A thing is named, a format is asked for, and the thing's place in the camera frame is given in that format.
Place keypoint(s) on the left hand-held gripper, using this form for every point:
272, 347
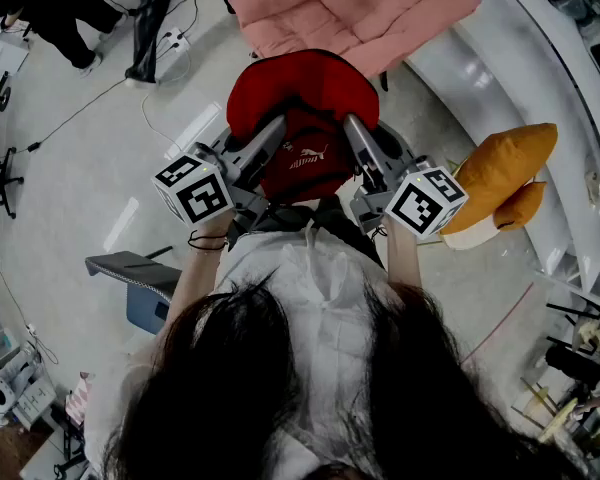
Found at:
202, 198

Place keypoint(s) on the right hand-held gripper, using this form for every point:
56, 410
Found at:
420, 208

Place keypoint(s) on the red backpack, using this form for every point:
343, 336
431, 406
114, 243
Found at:
305, 88

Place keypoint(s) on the pink cushioned chair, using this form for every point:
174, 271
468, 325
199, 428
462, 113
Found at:
350, 13

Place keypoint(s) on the person's right forearm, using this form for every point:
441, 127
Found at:
402, 258

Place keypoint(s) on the person's left forearm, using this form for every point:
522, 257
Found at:
195, 278

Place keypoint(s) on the person's black trousers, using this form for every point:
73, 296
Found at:
340, 218

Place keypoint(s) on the black wrist band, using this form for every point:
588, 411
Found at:
205, 238

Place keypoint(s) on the white power strip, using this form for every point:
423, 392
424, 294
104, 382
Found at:
176, 39

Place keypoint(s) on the black shiny garment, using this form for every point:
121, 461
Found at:
147, 33

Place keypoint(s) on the white curved counter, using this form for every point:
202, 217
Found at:
520, 83

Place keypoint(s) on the small orange cushion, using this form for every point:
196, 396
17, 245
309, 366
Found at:
522, 205

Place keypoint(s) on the person's white shirt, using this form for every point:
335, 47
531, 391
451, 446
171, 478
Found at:
325, 293

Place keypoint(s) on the grey patterned stool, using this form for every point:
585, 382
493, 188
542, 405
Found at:
130, 270

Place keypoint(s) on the black office chair base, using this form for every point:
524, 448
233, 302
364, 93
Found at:
2, 179

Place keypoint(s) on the white paper sheet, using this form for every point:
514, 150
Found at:
2, 55

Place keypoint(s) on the pink patterned bag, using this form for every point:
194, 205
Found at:
77, 400

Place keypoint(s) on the white shelf unit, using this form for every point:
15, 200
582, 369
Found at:
30, 403

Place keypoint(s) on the wooden frame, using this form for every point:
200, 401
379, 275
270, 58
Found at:
555, 418

